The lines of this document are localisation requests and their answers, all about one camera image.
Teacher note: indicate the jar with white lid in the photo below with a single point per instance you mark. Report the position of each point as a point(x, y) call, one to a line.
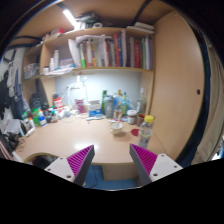
point(132, 117)

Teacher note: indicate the grey shaker bottle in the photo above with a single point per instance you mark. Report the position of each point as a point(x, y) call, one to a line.
point(109, 107)

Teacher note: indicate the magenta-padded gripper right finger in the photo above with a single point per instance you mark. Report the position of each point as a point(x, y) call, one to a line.
point(146, 159)

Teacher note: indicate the clear bottle with yellow cap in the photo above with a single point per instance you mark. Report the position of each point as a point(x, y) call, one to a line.
point(145, 133)

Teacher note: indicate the pink cup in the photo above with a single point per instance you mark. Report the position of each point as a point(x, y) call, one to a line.
point(80, 106)

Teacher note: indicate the black pouch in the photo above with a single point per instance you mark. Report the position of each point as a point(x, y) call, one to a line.
point(35, 100)

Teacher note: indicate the white bottle with blue label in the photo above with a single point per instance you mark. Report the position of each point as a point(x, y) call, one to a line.
point(42, 120)

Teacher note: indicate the metal spoon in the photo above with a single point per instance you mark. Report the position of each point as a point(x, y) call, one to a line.
point(117, 116)

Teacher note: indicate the red and white container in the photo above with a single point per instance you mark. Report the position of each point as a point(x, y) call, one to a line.
point(58, 104)

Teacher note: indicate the cream ceramic mug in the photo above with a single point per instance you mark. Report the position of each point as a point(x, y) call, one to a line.
point(116, 129)

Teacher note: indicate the white wall power strip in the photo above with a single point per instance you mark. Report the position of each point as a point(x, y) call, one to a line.
point(74, 86)

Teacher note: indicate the clear glass liquor bottle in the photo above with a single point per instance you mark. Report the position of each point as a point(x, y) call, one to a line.
point(141, 101)

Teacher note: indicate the green glass bottle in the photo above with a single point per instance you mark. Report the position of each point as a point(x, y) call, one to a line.
point(124, 106)

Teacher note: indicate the white picture frame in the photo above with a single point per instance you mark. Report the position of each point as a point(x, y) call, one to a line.
point(27, 127)

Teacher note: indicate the pale blue flat device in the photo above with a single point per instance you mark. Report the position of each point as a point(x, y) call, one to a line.
point(95, 117)

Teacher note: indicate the ceiling tube light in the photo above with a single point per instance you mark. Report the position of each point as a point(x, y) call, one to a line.
point(69, 17)

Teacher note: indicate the green box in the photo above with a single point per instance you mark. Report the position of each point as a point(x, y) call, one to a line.
point(35, 116)

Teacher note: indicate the dark green tall bottle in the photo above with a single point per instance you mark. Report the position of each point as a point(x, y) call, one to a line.
point(103, 100)

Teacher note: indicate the wooden shelf unit with books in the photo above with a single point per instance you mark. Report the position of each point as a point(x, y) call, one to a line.
point(116, 50)

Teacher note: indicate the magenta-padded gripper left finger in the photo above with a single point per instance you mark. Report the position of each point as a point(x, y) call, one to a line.
point(78, 159)

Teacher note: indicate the black hanging garment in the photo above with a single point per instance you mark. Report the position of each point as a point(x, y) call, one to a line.
point(5, 100)

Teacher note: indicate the blue bottle with tan cap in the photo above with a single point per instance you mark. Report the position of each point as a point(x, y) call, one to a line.
point(117, 101)

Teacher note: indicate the blue and white carton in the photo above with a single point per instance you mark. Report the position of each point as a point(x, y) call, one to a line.
point(95, 108)

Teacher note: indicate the grey hanging garment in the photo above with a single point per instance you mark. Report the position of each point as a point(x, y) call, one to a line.
point(16, 86)

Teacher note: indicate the black and pink backpack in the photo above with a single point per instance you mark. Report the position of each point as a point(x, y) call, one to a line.
point(7, 146)

